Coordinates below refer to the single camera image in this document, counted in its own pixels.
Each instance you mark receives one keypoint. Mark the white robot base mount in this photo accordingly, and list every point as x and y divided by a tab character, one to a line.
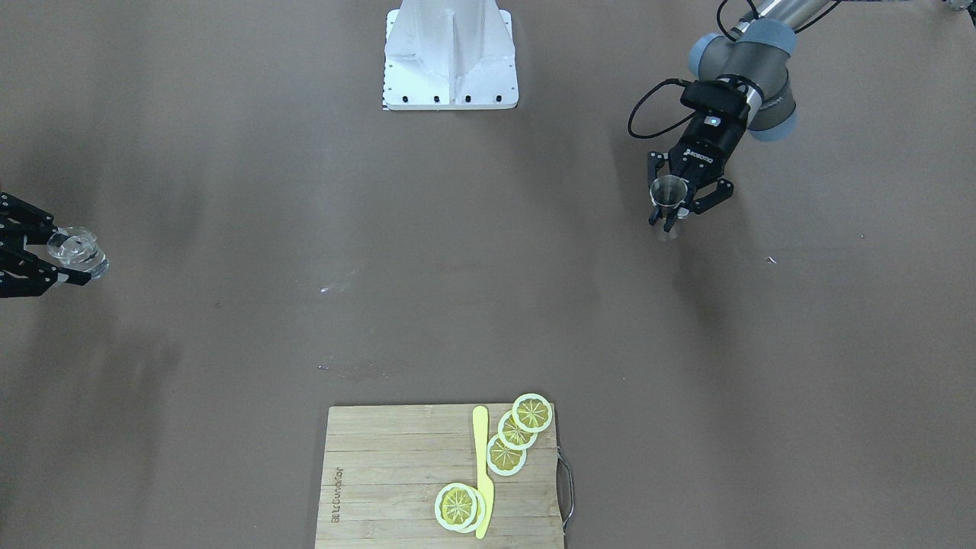
449	56

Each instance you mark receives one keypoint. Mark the steel jigger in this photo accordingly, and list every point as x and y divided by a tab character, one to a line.
667	195

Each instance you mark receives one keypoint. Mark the lemon slice by knife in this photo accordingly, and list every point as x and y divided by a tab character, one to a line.
460	508

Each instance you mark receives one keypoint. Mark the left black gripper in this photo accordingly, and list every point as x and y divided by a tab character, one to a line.
703	149

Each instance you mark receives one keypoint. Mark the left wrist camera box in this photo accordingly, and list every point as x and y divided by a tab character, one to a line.
718	98

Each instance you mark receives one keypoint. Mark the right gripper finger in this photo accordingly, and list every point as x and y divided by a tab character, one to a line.
23	274
22	220

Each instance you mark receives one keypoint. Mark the clear glass measuring cup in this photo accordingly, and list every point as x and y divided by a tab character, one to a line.
78	249

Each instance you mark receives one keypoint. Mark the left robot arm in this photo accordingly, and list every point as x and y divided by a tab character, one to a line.
740	85

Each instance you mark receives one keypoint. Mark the lemon slice end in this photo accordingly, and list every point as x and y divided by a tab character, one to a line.
532	413

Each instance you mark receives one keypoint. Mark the lemon slice middle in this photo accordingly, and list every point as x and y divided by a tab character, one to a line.
512	436

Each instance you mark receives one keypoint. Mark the wooden cutting board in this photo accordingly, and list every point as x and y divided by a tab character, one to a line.
384	465

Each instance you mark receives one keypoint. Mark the yellow plastic knife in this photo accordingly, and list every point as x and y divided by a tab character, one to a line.
485	485

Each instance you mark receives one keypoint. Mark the lemon slice near knife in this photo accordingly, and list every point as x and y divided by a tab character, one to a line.
503	460

